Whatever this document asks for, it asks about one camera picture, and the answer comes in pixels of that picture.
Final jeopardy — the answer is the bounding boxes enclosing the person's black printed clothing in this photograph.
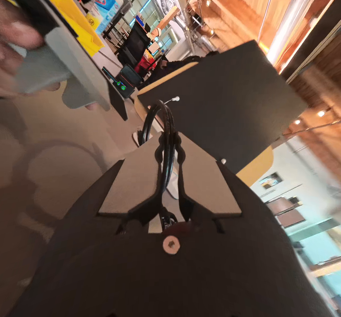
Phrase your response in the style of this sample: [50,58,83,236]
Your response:
[157,50,220,68]

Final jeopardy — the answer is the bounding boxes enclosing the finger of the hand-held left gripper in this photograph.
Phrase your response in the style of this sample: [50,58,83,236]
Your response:
[45,26,112,112]
[107,81,129,122]

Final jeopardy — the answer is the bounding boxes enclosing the black network cable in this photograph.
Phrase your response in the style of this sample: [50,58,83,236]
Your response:
[137,99,179,233]

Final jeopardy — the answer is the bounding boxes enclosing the black board with wooden rim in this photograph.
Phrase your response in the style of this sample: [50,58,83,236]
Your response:
[134,40,308,188]

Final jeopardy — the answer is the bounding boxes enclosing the black cabinet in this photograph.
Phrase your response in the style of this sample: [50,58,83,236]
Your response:
[118,20,151,69]

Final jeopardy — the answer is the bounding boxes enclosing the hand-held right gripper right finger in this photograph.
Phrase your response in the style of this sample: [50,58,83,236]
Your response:
[175,132,242,222]

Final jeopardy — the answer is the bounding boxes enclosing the dark zip case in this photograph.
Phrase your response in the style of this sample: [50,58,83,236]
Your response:
[102,64,143,100]

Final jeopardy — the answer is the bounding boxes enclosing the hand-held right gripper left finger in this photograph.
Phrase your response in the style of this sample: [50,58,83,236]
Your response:
[98,132,164,225]

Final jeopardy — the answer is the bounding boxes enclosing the red storage bin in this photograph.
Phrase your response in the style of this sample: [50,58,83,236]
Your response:
[134,50,158,74]

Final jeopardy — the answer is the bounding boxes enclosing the silver ventilation duct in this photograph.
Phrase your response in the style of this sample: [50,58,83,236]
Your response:
[266,0,332,66]

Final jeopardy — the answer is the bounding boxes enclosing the white wipes canister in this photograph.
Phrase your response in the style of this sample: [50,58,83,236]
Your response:
[86,0,121,34]

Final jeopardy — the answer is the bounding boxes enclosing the yellow storage bin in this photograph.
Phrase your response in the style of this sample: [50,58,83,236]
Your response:
[47,0,105,57]

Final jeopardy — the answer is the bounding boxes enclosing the person's left hand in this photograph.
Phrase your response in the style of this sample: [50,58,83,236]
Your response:
[0,0,98,111]

